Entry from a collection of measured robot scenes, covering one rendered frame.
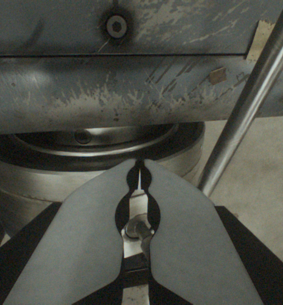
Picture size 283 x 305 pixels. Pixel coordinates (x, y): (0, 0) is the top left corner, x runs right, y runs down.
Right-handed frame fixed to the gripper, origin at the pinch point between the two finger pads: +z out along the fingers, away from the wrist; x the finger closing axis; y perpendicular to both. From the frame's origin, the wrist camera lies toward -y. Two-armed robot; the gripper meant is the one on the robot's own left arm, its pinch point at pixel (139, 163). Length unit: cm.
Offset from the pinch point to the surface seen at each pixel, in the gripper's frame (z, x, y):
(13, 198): 9.1, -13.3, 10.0
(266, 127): 156, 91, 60
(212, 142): 147, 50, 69
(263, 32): 8.7, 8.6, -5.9
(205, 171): 2.1, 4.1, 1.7
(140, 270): 41, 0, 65
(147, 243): 6.1, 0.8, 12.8
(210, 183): 1.8, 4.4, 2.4
